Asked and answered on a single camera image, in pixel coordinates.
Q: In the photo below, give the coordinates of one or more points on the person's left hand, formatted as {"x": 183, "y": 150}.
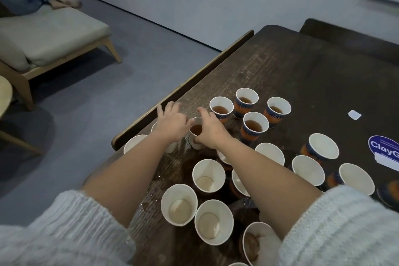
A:
{"x": 171, "y": 124}

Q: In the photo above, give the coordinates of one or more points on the person's right hand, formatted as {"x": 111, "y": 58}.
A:
{"x": 212, "y": 133}

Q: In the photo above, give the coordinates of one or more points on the white paper cup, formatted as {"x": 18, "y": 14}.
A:
{"x": 194, "y": 130}

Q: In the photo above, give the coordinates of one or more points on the group of paper cups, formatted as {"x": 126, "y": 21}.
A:
{"x": 209, "y": 175}

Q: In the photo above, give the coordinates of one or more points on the person's right forearm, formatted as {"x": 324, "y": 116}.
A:
{"x": 274, "y": 188}

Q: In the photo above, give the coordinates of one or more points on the person's left forearm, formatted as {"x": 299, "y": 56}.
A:
{"x": 112, "y": 181}

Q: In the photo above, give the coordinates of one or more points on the dark wooden table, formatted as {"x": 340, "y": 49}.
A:
{"x": 299, "y": 69}

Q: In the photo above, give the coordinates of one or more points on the small white paper label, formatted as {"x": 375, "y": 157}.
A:
{"x": 354, "y": 114}

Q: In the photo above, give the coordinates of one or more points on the beige cushioned lounge chair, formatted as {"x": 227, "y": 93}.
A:
{"x": 50, "y": 32}

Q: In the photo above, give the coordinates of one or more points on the round blue sticker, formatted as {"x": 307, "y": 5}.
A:
{"x": 383, "y": 146}

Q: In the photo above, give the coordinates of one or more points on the dark wooden chair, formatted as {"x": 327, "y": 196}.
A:
{"x": 355, "y": 35}

